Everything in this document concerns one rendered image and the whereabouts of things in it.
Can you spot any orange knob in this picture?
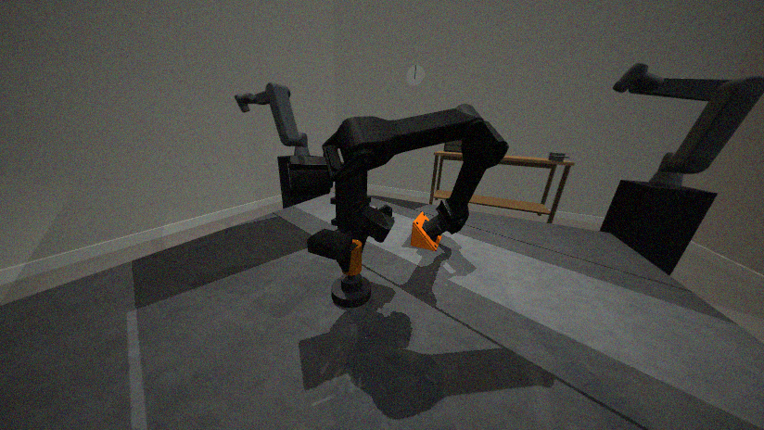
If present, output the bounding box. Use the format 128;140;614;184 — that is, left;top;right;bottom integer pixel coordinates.
342;239;362;275

